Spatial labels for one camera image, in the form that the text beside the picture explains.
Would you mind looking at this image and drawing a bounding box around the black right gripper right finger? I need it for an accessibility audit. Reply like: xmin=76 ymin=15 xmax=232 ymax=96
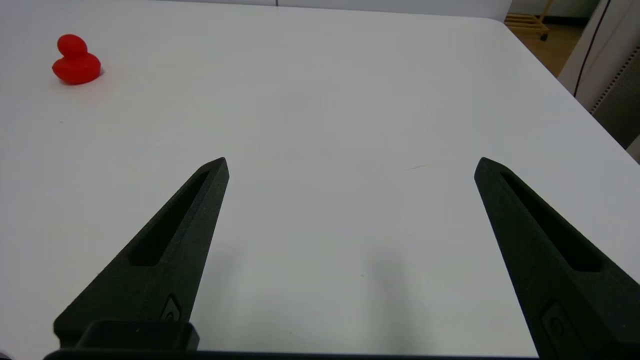
xmin=473 ymin=156 xmax=640 ymax=359

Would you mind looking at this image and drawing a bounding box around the wooden wheeled cart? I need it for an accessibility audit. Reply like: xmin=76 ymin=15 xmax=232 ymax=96
xmin=504 ymin=0 xmax=556 ymax=42

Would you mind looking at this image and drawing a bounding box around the red toy duck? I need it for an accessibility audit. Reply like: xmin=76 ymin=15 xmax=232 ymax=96
xmin=51 ymin=34 xmax=102 ymax=86

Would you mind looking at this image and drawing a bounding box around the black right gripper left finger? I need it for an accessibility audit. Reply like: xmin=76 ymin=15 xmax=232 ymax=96
xmin=53 ymin=157 xmax=230 ymax=348

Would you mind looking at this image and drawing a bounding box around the dark thin cable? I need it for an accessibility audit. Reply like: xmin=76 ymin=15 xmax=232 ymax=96
xmin=573 ymin=0 xmax=612 ymax=98

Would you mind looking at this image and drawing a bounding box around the white perforated cabinet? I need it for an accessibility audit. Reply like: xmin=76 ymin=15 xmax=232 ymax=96
xmin=557 ymin=0 xmax=640 ymax=151

